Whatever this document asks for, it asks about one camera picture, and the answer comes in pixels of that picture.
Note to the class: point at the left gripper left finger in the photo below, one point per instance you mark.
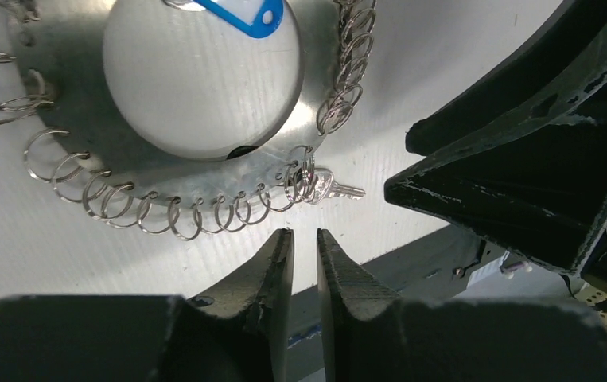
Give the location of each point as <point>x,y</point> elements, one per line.
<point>236,330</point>

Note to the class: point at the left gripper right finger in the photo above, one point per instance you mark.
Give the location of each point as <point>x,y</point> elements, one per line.
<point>372,333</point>

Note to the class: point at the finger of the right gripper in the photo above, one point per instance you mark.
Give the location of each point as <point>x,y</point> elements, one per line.
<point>520,157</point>

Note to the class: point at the plain silver key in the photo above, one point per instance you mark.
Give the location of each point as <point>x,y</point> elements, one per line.
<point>326,186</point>

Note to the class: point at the metal disc with keyrings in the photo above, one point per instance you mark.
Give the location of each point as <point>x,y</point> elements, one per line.
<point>58,47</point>

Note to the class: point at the blue key tag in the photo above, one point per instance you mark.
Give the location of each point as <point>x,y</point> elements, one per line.
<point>255,19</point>

